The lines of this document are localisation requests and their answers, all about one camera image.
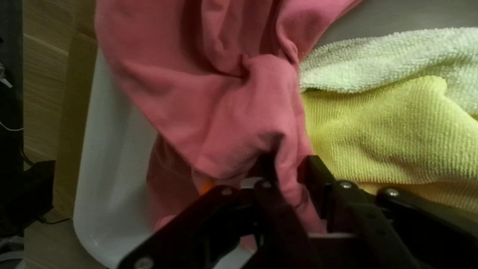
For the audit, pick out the yellow microfiber cloth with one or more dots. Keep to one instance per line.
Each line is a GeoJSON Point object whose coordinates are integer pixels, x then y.
{"type": "Point", "coordinates": [389, 135]}

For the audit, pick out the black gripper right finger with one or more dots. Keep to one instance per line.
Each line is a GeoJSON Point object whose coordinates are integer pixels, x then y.
{"type": "Point", "coordinates": [398, 234]}

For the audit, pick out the pale green towel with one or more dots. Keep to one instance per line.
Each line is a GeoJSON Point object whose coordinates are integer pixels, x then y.
{"type": "Point", "coordinates": [398, 60]}

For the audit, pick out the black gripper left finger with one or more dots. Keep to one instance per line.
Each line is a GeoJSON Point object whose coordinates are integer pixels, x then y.
{"type": "Point", "coordinates": [225, 229]}

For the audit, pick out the white plastic container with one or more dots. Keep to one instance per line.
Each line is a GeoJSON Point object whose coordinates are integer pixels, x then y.
{"type": "Point", "coordinates": [114, 174]}

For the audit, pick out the pink shirt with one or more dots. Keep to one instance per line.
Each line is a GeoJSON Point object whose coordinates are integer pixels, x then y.
{"type": "Point", "coordinates": [210, 90]}

